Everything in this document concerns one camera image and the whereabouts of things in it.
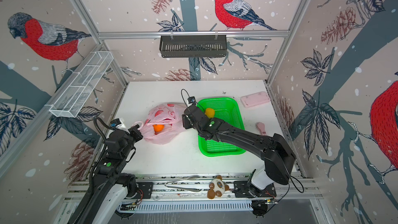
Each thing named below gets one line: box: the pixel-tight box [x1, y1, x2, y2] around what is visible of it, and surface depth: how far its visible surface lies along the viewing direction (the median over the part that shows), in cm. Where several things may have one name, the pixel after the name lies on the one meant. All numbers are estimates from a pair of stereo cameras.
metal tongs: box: [163, 174, 201, 193], surface depth 78 cm
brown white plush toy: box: [207, 174, 230, 200], surface depth 74 cm
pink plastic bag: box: [132, 103, 188, 145], surface depth 87 cm
